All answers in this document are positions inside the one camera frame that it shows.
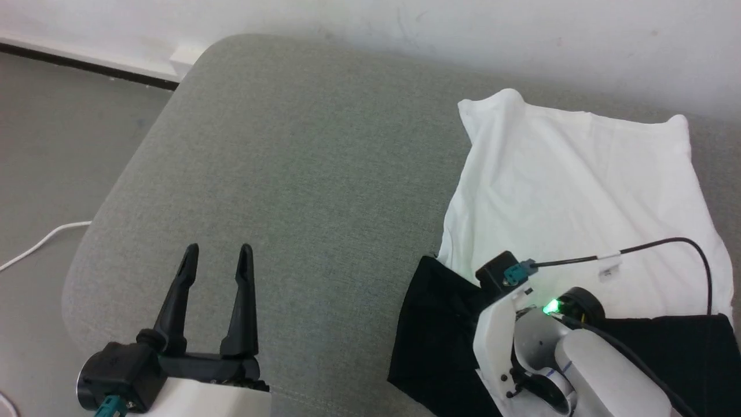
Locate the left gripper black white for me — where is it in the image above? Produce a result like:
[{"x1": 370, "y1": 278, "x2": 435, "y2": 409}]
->
[{"x1": 124, "y1": 243, "x2": 272, "y2": 417}]

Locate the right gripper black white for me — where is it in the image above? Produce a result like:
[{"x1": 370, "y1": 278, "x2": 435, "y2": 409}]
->
[{"x1": 473, "y1": 285, "x2": 606, "y2": 417}]

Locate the white and black bear t-shirt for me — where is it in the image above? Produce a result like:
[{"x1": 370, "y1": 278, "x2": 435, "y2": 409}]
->
[{"x1": 387, "y1": 88, "x2": 735, "y2": 417}]

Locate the grey fabric sofa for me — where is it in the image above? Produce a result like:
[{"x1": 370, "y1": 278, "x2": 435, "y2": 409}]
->
[{"x1": 61, "y1": 34, "x2": 741, "y2": 417}]

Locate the dark baseboard strip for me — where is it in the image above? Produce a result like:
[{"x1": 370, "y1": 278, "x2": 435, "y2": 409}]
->
[{"x1": 0, "y1": 42, "x2": 180, "y2": 91}]

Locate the right plain black cable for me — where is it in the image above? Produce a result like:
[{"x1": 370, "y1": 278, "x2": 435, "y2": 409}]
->
[{"x1": 557, "y1": 312, "x2": 699, "y2": 417}]

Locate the white floor cable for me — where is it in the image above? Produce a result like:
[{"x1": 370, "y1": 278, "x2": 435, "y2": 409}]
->
[{"x1": 0, "y1": 221, "x2": 93, "y2": 273}]

